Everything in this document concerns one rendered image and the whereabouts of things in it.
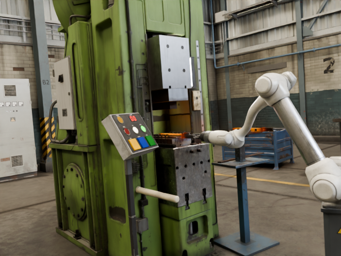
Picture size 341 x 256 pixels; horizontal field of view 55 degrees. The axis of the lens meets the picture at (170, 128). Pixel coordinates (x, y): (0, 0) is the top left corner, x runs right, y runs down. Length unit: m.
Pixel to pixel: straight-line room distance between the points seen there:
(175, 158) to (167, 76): 0.62
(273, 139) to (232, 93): 5.84
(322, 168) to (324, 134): 8.46
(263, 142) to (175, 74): 3.97
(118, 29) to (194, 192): 1.36
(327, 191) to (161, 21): 1.77
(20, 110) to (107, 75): 4.94
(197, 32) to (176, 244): 1.78
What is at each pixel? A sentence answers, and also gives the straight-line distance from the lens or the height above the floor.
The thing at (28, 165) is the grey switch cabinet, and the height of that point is 0.25.
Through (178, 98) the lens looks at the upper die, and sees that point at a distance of 2.55.
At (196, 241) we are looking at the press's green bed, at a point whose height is 0.15.
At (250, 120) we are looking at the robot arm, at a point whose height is 1.10.
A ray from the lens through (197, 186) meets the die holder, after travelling 2.63.
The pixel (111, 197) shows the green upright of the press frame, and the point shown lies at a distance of 2.84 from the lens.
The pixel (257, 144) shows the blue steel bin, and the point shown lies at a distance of 6.36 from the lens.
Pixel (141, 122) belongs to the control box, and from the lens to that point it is 2.22.
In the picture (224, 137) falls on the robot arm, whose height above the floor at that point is 0.99.
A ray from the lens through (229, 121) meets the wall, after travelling 11.94.
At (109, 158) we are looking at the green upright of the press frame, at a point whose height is 0.84.
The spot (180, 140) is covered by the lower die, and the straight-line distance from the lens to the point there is 2.55.
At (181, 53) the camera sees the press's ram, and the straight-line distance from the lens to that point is 2.63.
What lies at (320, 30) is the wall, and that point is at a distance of 10.53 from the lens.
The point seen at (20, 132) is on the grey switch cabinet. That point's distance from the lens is 7.53.
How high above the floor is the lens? 1.20
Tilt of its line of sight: 3 degrees down
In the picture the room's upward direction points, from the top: 4 degrees counter-clockwise
